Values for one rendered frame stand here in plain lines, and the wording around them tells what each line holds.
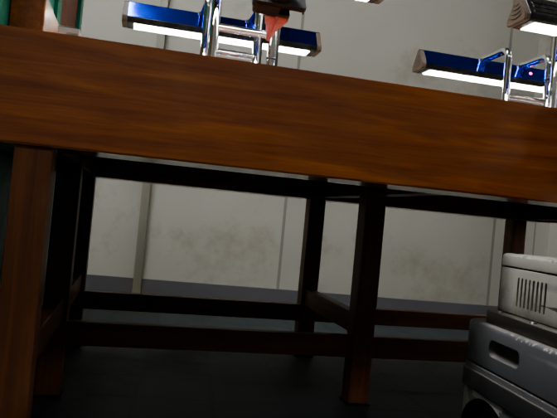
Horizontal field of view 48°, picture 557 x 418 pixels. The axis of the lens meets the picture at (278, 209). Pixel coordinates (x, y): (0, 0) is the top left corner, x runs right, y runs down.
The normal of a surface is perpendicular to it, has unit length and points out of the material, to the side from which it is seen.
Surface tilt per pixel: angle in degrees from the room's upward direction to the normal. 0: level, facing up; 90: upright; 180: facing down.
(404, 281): 90
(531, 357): 90
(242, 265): 90
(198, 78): 90
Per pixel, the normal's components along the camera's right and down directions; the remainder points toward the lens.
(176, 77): 0.22, 0.00
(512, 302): -0.99, -0.10
